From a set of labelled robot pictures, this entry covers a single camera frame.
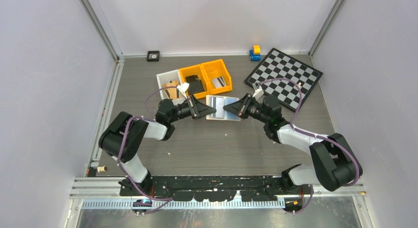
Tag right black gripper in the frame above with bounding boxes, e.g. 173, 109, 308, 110
224, 93, 270, 124

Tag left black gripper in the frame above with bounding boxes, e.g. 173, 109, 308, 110
169, 94, 216, 123

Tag beige leather card holder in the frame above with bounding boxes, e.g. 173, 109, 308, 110
206, 95, 241, 121

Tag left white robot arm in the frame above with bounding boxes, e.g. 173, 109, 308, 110
98, 95, 216, 195

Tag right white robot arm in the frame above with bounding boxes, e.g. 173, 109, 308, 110
223, 94, 363, 194

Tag black cards in orange bin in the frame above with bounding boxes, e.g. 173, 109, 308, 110
185, 75, 205, 94

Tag white striped card in bin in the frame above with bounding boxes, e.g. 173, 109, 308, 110
211, 76, 227, 89

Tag gold cards in white bin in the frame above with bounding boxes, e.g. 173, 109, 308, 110
163, 80, 180, 100

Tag middle orange plastic bin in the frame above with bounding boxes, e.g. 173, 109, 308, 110
179, 64, 209, 99

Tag orange plastic bin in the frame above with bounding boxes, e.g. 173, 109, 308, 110
202, 59, 233, 95
179, 64, 209, 99

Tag right orange plastic bin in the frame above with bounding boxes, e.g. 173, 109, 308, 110
202, 59, 233, 95

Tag blue yellow toy car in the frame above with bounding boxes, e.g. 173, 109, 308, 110
249, 45, 261, 61

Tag white plastic bin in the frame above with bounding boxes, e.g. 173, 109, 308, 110
156, 69, 185, 105

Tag black white chessboard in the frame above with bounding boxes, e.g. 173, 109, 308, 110
244, 48, 323, 111

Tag small black square box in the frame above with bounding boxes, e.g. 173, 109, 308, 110
146, 50, 160, 62

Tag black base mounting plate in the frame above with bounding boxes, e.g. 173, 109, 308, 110
119, 175, 311, 202

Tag small beige chess piece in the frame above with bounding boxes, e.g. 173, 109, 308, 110
96, 166, 107, 173

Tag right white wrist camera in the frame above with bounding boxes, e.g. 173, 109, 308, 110
252, 82, 264, 100

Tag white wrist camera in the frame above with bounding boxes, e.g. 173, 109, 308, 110
252, 82, 264, 100
176, 82, 189, 98

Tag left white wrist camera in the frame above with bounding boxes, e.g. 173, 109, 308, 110
176, 82, 189, 98

